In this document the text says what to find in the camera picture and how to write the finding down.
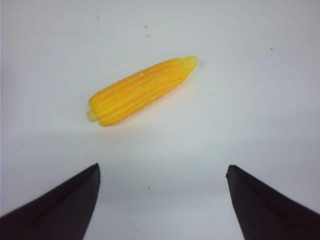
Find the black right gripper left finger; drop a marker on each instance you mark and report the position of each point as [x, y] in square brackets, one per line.
[63, 213]

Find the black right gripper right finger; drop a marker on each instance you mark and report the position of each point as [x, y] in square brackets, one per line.
[263, 213]

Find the yellow corn cob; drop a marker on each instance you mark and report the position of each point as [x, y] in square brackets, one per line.
[133, 93]

